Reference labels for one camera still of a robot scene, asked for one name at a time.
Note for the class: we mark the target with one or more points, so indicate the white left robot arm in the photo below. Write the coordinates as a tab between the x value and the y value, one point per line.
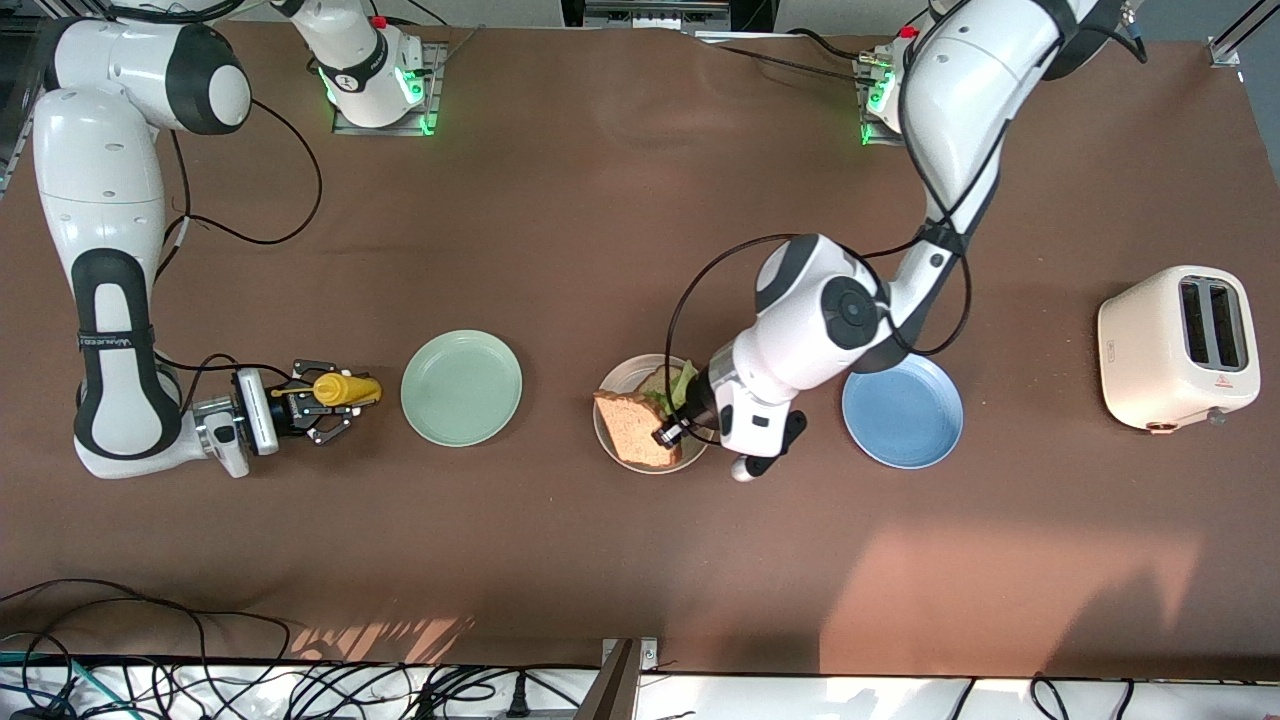
960	110

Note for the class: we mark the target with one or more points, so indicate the mint green plate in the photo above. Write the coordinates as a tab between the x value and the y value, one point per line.
460	390

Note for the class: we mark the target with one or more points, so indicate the blue plate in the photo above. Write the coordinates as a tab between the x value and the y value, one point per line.
905	425

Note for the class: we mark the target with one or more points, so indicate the black power plug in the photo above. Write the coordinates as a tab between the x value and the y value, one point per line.
517	700

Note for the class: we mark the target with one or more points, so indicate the black equipment box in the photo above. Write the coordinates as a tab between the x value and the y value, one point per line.
750	12

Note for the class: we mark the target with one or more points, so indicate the cream white toaster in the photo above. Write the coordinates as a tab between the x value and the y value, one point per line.
1150	365

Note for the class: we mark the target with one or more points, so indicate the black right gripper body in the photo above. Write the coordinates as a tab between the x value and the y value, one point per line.
285	408

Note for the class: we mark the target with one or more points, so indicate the grey metal table bracket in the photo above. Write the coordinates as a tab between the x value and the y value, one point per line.
620	690

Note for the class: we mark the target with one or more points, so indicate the green lettuce leaf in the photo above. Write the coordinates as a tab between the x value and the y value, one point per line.
682	385

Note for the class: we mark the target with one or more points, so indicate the yellow mustard squeeze bottle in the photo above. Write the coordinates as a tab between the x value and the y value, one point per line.
345	388

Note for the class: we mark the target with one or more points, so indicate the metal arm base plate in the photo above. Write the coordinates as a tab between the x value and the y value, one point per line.
872	130
432	95

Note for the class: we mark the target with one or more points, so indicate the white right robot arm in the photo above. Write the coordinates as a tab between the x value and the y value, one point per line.
110	250

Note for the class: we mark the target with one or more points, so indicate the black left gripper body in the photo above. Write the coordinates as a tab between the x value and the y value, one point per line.
697	398

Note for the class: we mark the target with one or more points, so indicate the beige plate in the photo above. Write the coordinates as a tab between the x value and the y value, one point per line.
615	372

